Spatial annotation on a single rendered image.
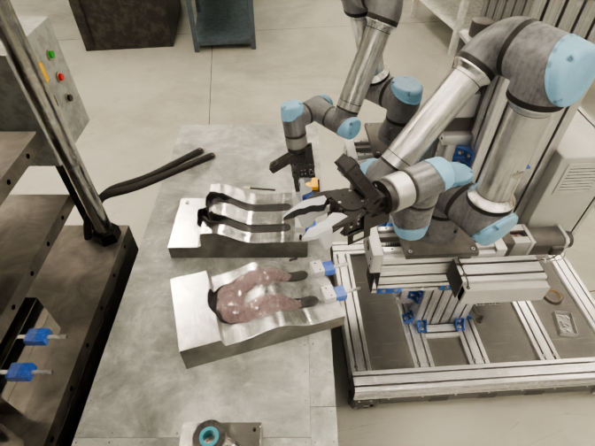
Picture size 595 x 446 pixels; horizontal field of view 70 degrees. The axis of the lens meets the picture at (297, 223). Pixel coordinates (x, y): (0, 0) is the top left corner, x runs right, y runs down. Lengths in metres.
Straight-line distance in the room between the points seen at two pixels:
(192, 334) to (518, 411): 1.61
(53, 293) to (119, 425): 0.57
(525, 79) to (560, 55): 0.07
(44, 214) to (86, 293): 0.30
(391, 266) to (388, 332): 0.76
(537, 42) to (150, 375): 1.26
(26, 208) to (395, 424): 1.72
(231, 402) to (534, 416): 1.52
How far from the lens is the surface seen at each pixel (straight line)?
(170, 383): 1.35
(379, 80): 1.64
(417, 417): 2.19
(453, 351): 2.13
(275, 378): 1.31
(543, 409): 2.41
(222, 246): 1.53
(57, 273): 1.75
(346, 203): 0.78
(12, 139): 1.50
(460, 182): 1.21
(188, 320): 1.31
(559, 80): 0.94
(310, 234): 0.73
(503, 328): 2.29
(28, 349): 1.46
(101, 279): 1.66
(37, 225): 1.56
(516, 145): 1.04
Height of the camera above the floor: 2.00
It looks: 46 degrees down
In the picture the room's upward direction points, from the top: straight up
